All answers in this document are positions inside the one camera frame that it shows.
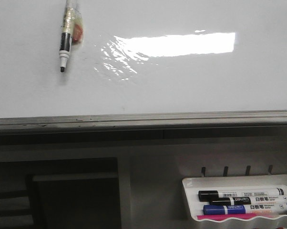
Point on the white whiteboard with metal frame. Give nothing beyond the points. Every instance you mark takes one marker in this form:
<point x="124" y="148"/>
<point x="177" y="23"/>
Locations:
<point x="144" y="63"/>

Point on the blue capped whiteboard marker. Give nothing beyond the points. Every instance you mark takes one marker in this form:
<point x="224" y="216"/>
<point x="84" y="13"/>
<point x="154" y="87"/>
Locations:
<point x="280" y="208"/>

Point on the dark rectangular box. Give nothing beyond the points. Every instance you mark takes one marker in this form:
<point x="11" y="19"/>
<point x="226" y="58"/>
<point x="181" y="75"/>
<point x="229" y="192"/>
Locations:
<point x="76" y="201"/>

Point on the pink flat eraser strip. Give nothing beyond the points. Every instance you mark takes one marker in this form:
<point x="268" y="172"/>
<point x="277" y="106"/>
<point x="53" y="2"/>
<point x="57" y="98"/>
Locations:
<point x="223" y="217"/>

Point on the black capped marker top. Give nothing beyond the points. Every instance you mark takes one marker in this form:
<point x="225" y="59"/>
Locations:
<point x="205" y="195"/>

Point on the black capped marker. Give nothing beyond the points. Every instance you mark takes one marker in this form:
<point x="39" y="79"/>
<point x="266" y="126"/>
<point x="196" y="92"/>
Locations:
<point x="254" y="200"/>
<point x="205" y="195"/>

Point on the black capped marker middle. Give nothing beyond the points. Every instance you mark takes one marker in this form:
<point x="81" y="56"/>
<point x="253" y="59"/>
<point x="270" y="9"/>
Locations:
<point x="254" y="200"/>

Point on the taped black whiteboard marker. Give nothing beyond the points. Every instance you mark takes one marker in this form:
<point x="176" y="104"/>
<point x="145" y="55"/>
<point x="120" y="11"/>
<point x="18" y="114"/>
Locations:
<point x="72" y="31"/>

